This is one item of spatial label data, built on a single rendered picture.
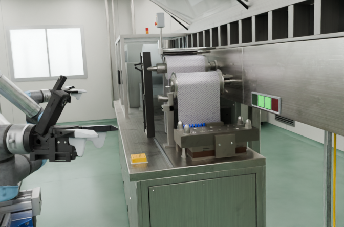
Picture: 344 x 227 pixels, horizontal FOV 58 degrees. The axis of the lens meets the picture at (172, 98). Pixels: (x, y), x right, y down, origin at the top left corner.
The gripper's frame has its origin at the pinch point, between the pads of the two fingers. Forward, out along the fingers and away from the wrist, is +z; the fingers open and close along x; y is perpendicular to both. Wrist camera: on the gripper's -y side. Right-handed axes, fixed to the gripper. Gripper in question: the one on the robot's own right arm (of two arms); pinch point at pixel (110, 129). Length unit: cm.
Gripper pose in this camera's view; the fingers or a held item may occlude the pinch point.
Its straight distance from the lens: 76.5
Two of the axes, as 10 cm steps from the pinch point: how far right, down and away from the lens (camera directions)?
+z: 9.9, -0.3, -1.2
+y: 0.2, 10.0, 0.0
